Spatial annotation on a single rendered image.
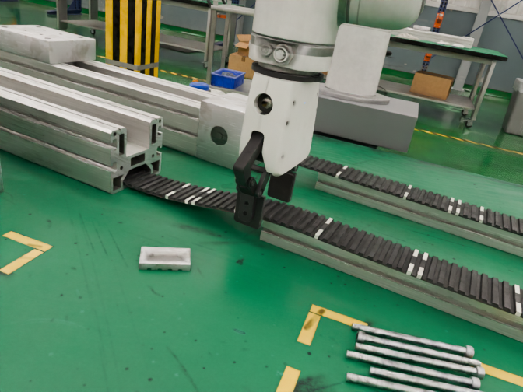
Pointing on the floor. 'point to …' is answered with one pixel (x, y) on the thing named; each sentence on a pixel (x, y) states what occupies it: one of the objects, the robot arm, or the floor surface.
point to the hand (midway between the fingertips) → (265, 201)
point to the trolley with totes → (228, 77)
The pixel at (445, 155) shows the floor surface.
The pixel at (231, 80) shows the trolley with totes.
